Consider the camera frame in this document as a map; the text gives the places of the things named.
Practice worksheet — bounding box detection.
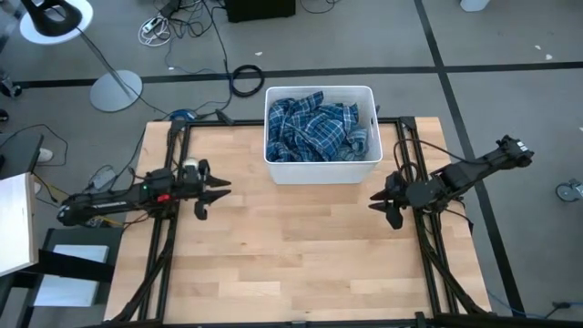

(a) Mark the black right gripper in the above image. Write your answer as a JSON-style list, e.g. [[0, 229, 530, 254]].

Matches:
[[368, 171, 414, 213]]

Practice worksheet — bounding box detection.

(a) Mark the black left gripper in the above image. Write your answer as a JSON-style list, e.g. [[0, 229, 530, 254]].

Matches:
[[178, 159, 232, 206]]

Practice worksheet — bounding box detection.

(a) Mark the blue plaid shirt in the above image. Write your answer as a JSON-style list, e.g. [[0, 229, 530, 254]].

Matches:
[[266, 90, 369, 163]]

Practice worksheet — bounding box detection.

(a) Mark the white plastic laundry basket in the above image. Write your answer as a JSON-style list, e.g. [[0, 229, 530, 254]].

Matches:
[[262, 85, 384, 186]]

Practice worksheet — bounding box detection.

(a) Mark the grey power adapter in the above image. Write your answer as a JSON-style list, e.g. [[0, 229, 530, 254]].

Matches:
[[88, 166, 118, 191]]

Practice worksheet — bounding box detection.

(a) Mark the stand with round grey base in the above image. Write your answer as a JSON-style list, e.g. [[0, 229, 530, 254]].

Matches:
[[75, 25, 144, 114]]

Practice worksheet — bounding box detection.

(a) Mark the black cart with white panels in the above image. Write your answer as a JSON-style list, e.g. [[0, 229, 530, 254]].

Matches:
[[0, 226, 124, 328]]

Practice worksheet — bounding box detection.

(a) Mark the white power strip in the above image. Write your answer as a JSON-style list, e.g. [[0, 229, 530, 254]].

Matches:
[[140, 15, 166, 36]]

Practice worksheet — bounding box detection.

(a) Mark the black box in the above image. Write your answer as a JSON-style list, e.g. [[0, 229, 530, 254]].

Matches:
[[224, 0, 297, 24]]

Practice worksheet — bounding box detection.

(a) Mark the grey caster wheel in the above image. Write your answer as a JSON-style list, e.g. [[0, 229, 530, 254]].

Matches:
[[554, 178, 583, 203]]

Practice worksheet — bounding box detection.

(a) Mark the black monitor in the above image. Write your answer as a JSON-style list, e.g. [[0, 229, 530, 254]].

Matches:
[[0, 131, 45, 181]]

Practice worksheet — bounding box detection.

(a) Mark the pale wooden board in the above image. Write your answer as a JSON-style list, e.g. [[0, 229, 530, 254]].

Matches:
[[0, 171, 40, 278]]

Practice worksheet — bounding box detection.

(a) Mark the white object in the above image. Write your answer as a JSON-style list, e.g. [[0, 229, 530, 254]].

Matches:
[[458, 0, 491, 13]]

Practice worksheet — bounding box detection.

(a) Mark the white round disc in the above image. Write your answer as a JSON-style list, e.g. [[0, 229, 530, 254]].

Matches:
[[18, 0, 94, 46]]

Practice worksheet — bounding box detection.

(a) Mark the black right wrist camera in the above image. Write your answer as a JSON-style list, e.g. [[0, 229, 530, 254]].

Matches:
[[384, 207, 404, 231]]

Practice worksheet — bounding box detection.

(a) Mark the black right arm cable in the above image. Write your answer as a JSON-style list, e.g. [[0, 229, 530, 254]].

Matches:
[[392, 138, 479, 183]]

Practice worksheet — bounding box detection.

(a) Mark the black aluminium rig frame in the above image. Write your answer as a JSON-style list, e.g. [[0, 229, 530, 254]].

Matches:
[[107, 116, 496, 328]]

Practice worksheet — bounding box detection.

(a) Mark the coiled black cable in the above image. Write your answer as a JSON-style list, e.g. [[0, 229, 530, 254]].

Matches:
[[230, 63, 266, 98]]

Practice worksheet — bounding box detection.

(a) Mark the thin blue floor cable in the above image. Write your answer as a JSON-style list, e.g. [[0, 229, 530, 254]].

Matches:
[[485, 289, 547, 319]]

